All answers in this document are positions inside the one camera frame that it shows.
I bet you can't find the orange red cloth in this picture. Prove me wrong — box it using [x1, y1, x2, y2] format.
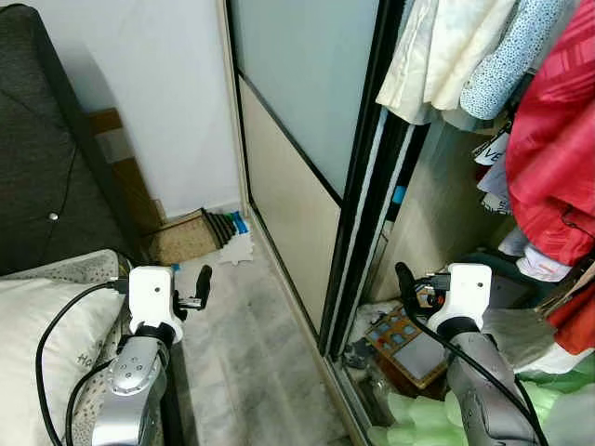
[547, 283, 595, 356]

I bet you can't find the white paper tag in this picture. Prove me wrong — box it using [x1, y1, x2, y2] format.
[472, 125, 514, 170]

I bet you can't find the white crumpled cloth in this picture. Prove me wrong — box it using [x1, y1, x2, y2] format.
[479, 307, 563, 374]

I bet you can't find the dark tufted bed headboard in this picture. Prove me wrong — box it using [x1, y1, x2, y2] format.
[0, 5, 150, 275]

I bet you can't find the brown doormat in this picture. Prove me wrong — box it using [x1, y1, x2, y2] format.
[144, 209, 229, 267]

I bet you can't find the red hanging garment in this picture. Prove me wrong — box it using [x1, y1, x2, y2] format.
[505, 0, 595, 268]

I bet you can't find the white folded garment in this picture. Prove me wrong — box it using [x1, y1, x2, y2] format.
[516, 242, 575, 282]

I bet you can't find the cream hanging garment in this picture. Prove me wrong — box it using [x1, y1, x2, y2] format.
[377, 0, 517, 126]

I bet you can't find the frosted glass wardrobe sliding door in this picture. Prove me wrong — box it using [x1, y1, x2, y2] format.
[218, 0, 410, 361]

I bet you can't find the brown cardboard sheet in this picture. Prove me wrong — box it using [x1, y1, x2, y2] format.
[86, 109, 166, 235]

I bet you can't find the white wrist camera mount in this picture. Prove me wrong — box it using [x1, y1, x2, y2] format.
[127, 266, 185, 337]
[433, 263, 494, 335]

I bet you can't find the brown paint palette box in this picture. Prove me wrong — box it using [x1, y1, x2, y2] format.
[361, 305, 454, 391]

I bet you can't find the white quilted mattress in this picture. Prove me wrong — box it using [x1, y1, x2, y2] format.
[19, 248, 182, 446]

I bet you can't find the white pillow with tree print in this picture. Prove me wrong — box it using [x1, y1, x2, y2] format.
[0, 276, 126, 446]

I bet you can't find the short black left arm cable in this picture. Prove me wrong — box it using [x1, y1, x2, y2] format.
[65, 358, 117, 446]

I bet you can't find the black ribbed mat stack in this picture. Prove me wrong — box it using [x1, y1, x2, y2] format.
[203, 209, 245, 250]

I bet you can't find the white paper scrap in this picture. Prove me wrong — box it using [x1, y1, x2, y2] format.
[216, 232, 257, 268]

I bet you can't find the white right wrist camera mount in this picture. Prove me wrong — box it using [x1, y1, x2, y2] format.
[433, 263, 494, 335]

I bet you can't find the blue dotted hanging garment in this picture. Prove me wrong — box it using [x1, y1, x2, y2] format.
[460, 0, 577, 120]

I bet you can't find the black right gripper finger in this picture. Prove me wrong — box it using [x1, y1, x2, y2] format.
[395, 262, 421, 321]

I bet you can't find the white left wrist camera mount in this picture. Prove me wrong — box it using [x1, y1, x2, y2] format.
[127, 266, 185, 337]

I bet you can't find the light green foam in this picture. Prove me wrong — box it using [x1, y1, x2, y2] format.
[367, 353, 595, 446]

